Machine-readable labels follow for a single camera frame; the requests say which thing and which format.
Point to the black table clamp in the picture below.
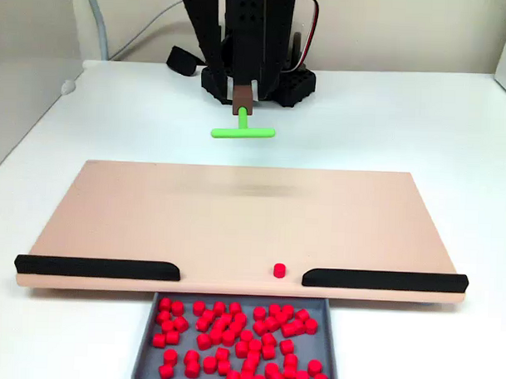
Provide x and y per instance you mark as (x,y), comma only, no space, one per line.
(182,61)

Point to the black edge rail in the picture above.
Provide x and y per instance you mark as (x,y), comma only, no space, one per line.
(96,268)
(383,280)

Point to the grey tray container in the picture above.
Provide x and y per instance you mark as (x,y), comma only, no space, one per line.
(187,347)

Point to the beige flat board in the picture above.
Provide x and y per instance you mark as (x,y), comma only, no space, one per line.
(235,222)

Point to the white round knob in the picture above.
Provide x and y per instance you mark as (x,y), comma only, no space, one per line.
(68,87)

